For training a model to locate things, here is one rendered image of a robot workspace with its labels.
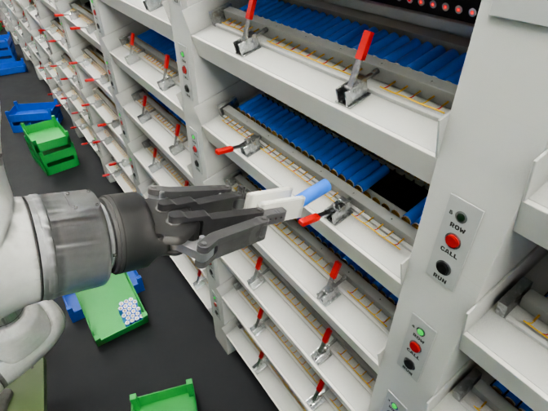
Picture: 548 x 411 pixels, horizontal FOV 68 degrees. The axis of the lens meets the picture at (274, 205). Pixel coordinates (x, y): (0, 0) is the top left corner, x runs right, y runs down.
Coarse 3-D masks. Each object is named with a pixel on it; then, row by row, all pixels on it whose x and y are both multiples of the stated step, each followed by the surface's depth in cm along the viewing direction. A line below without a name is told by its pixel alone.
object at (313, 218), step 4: (332, 204) 65; (332, 208) 66; (336, 208) 66; (320, 212) 65; (324, 212) 65; (328, 212) 65; (332, 212) 65; (308, 216) 64; (312, 216) 64; (316, 216) 64; (320, 216) 64; (324, 216) 64; (300, 220) 63; (304, 220) 63; (308, 220) 63; (312, 220) 63; (316, 220) 64; (300, 224) 63; (304, 224) 62; (308, 224) 63
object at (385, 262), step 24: (216, 96) 94; (240, 96) 98; (216, 120) 96; (216, 144) 95; (264, 168) 80; (360, 216) 66; (336, 240) 67; (360, 240) 63; (384, 240) 62; (360, 264) 64; (384, 264) 59
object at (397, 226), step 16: (224, 112) 95; (240, 128) 89; (256, 128) 86; (272, 144) 82; (288, 144) 80; (304, 160) 75; (320, 176) 72; (336, 176) 70; (336, 192) 70; (352, 192) 67; (368, 208) 64; (384, 208) 63; (384, 224) 63; (400, 224) 60; (400, 240) 60
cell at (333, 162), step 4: (348, 148) 75; (352, 148) 75; (340, 152) 75; (344, 152) 75; (348, 152) 75; (352, 152) 75; (336, 156) 75; (340, 156) 74; (344, 156) 75; (348, 156) 75; (332, 160) 74; (336, 160) 74; (340, 160) 74; (328, 164) 74; (332, 164) 74; (336, 164) 74
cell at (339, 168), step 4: (356, 152) 74; (360, 152) 74; (352, 156) 74; (356, 156) 74; (360, 156) 74; (344, 160) 74; (348, 160) 73; (352, 160) 73; (356, 160) 74; (340, 164) 73; (344, 164) 73; (348, 164) 73; (352, 164) 73; (332, 168) 73; (336, 168) 72; (340, 168) 72; (344, 168) 73; (336, 172) 73; (340, 172) 73
